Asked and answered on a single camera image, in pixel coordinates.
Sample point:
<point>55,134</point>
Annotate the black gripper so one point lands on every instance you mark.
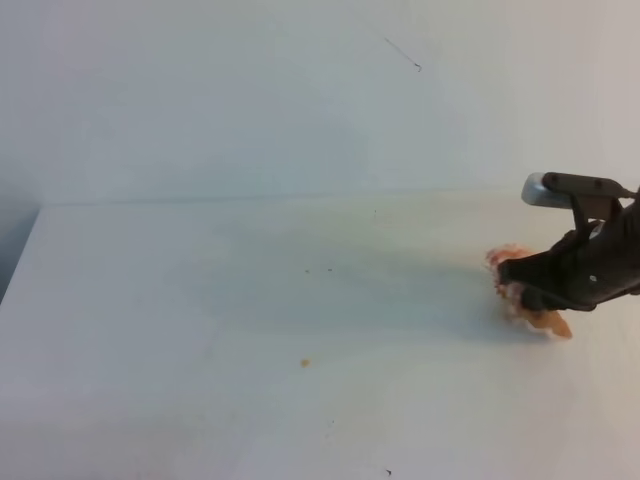
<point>582,270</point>

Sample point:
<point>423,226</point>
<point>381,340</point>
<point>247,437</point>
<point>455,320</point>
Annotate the pink striped white rag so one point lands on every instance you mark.
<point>548,323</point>

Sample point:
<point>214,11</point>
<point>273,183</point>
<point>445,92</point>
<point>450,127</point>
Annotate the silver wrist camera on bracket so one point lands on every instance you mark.
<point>589,198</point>

